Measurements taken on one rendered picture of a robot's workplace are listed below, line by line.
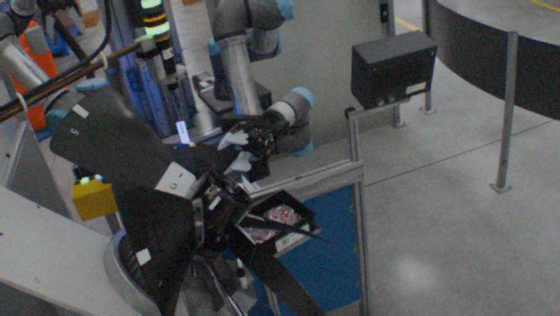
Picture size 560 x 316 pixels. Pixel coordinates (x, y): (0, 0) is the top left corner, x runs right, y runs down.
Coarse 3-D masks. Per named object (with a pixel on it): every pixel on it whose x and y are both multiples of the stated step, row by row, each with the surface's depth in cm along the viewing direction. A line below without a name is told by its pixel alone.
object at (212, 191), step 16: (208, 176) 93; (224, 176) 100; (192, 192) 95; (208, 192) 91; (224, 192) 92; (240, 192) 99; (208, 208) 91; (224, 208) 91; (240, 208) 92; (208, 224) 92; (224, 224) 92; (208, 240) 94; (224, 240) 100; (208, 256) 93
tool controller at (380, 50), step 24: (360, 48) 145; (384, 48) 144; (408, 48) 144; (432, 48) 144; (360, 72) 146; (384, 72) 143; (408, 72) 147; (432, 72) 152; (360, 96) 152; (384, 96) 150; (408, 96) 155
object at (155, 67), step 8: (136, 40) 84; (144, 40) 83; (152, 40) 85; (144, 48) 84; (152, 48) 85; (160, 48) 86; (144, 56) 85; (152, 56) 85; (152, 64) 87; (160, 64) 87; (152, 72) 88; (160, 72) 88; (176, 72) 90; (184, 72) 90; (160, 80) 89; (168, 80) 89; (176, 80) 89
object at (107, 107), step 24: (96, 96) 94; (120, 96) 98; (72, 120) 88; (96, 120) 91; (120, 120) 94; (72, 144) 86; (96, 144) 89; (120, 144) 91; (144, 144) 94; (96, 168) 87; (120, 168) 90; (144, 168) 92
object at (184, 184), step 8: (168, 168) 96; (176, 168) 96; (168, 176) 95; (176, 176) 96; (184, 176) 97; (192, 176) 97; (160, 184) 94; (168, 184) 95; (176, 184) 95; (184, 184) 96; (192, 184) 97; (168, 192) 94; (176, 192) 95; (184, 192) 96
